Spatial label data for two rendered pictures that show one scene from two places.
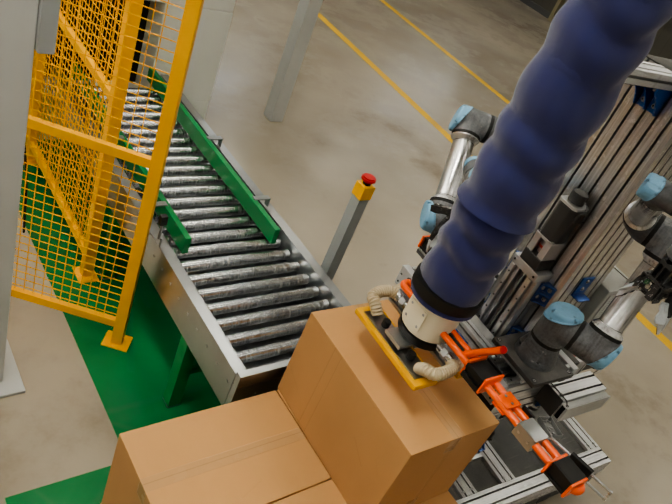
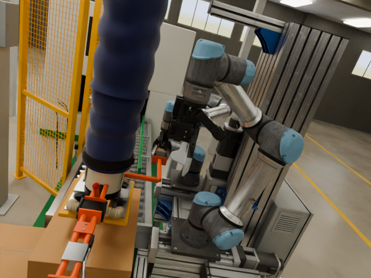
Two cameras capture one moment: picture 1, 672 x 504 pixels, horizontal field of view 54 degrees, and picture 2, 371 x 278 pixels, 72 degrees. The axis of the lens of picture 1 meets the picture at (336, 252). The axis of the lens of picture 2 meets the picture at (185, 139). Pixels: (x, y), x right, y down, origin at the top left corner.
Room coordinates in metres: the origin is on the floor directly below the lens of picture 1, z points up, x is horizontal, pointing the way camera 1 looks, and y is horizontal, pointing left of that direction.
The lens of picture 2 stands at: (1.04, -1.21, 1.87)
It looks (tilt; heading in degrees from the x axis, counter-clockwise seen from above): 21 degrees down; 35
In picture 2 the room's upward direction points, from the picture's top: 16 degrees clockwise
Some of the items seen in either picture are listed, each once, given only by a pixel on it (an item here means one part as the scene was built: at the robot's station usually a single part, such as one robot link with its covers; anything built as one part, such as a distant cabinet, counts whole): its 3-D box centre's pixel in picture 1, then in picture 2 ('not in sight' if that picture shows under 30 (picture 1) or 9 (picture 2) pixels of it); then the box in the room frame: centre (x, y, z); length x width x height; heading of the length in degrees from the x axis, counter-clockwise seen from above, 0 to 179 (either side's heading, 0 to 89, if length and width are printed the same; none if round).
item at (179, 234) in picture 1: (114, 144); not in sight; (2.76, 1.22, 0.60); 1.60 x 0.11 x 0.09; 48
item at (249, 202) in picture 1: (211, 144); (144, 139); (3.16, 0.86, 0.60); 1.60 x 0.11 x 0.09; 48
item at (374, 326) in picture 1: (396, 341); (81, 190); (1.64, -0.29, 1.07); 0.34 x 0.10 x 0.05; 46
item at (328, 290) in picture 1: (245, 197); (147, 160); (2.97, 0.56, 0.50); 2.31 x 0.05 x 0.19; 48
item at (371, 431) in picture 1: (380, 404); (93, 245); (1.70, -0.36, 0.74); 0.60 x 0.40 x 0.40; 46
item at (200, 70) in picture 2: not in sight; (206, 63); (1.60, -0.81, 1.82); 0.09 x 0.08 x 0.11; 160
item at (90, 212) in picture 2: (482, 374); (92, 209); (1.53, -0.54, 1.18); 0.10 x 0.08 x 0.06; 136
